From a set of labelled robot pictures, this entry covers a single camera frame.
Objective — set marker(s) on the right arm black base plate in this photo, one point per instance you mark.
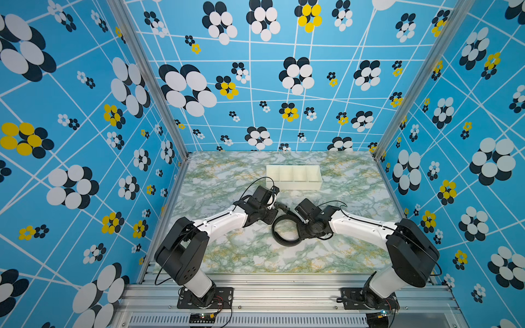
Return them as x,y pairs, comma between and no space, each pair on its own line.
357,299

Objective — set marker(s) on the right aluminium corner post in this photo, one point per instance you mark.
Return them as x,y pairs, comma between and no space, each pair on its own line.
458,15

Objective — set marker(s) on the white compartment storage box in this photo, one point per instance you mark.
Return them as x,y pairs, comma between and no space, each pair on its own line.
294,177

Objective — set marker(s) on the green circuit board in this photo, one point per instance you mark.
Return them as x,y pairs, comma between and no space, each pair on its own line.
377,320
202,319

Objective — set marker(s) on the black leather belt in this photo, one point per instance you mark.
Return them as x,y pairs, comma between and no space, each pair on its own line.
286,228

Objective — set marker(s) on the aluminium corner post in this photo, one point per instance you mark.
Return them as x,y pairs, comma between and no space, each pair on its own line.
458,15
124,21

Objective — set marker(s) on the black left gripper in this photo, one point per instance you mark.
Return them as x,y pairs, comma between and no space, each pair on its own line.
272,216

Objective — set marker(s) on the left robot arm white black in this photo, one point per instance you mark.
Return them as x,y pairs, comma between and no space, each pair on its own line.
181,252

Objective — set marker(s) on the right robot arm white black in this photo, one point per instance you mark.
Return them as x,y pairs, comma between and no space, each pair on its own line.
413,256

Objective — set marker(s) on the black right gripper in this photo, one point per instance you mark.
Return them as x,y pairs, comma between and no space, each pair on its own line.
302,234

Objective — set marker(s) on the right green circuit board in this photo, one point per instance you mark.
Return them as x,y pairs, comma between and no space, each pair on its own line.
377,320

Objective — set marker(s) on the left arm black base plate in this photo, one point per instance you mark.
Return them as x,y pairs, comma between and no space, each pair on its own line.
216,299

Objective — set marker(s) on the aluminium front frame rail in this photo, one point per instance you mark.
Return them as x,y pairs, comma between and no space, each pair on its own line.
287,300

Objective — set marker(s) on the left green circuit board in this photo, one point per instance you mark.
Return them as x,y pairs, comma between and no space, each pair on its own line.
202,319

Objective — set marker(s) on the left aluminium corner post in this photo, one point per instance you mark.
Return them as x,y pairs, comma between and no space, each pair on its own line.
124,21

